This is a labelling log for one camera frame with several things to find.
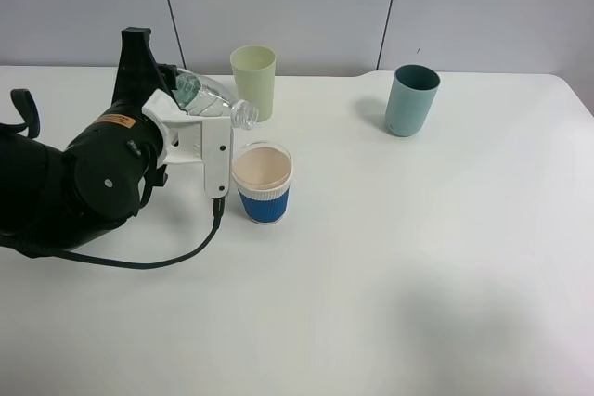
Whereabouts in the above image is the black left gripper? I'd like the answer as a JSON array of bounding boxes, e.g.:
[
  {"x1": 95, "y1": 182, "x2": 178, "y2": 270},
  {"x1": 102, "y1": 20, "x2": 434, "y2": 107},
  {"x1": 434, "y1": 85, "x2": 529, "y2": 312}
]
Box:
[{"x1": 64, "y1": 27, "x2": 176, "y2": 220}]

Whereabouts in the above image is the clear bottle green label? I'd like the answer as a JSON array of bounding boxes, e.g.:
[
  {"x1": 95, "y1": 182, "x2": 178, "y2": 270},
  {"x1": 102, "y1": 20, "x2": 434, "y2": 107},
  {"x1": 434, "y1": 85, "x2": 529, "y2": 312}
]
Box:
[{"x1": 173, "y1": 69, "x2": 258, "y2": 130}]

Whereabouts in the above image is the glass cup blue sleeve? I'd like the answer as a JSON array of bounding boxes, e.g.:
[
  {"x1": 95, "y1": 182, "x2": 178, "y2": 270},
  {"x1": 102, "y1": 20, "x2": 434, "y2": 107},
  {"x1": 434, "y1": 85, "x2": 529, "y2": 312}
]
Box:
[{"x1": 231, "y1": 141, "x2": 293, "y2": 224}]

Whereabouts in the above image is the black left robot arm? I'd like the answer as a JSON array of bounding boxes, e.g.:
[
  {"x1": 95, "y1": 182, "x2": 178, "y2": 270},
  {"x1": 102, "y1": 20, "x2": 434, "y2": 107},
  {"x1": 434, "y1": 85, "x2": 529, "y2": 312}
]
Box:
[{"x1": 1, "y1": 27, "x2": 174, "y2": 258}]

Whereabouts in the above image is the pale green plastic cup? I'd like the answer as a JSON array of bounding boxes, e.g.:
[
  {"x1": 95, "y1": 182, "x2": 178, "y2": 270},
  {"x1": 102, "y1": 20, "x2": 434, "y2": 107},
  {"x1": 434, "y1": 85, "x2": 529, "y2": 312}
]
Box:
[{"x1": 230, "y1": 45, "x2": 277, "y2": 122}]

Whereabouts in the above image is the teal plastic cup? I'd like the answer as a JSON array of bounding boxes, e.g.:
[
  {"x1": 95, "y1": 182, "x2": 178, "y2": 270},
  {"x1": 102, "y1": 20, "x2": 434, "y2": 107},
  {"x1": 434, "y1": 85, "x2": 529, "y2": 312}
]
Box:
[{"x1": 384, "y1": 64, "x2": 441, "y2": 137}]

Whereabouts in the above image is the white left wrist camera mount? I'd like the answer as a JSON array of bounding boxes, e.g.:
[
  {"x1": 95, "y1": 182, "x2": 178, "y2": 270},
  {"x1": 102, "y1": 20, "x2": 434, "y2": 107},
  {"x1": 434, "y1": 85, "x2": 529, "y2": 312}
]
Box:
[{"x1": 142, "y1": 89, "x2": 233, "y2": 199}]

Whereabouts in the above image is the black left camera cable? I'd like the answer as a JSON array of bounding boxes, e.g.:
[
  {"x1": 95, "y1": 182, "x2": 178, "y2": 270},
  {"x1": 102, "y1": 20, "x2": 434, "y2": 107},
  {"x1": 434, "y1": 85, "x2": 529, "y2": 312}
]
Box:
[{"x1": 0, "y1": 196, "x2": 227, "y2": 270}]

